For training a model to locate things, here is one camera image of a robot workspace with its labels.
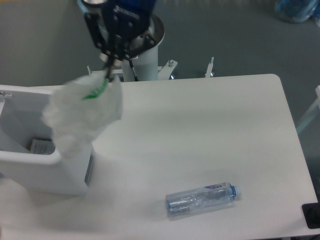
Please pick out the paper scrap inside can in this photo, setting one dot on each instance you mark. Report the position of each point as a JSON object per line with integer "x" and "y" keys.
{"x": 42, "y": 147}

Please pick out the crushed clear plastic bottle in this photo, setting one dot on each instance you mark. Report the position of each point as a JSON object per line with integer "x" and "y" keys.
{"x": 202, "y": 199}

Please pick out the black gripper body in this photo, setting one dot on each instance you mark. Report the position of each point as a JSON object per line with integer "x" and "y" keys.
{"x": 120, "y": 27}

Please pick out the white trash can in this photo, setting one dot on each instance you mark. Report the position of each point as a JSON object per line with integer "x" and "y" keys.
{"x": 20, "y": 124}

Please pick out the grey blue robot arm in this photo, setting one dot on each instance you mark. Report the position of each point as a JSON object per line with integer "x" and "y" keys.
{"x": 119, "y": 28}

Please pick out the white plastic bag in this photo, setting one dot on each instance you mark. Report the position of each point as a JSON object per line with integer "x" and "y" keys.
{"x": 81, "y": 109}

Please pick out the blue bag on floor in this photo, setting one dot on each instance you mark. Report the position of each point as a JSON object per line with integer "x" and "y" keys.
{"x": 295, "y": 11}

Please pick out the white pedestal base frame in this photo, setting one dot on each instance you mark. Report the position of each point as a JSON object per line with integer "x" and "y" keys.
{"x": 132, "y": 71}

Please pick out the white frame at right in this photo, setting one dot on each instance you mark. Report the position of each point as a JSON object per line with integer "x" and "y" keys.
{"x": 310, "y": 114}

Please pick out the black device at edge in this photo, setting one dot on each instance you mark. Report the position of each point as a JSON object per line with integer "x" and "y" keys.
{"x": 311, "y": 212}

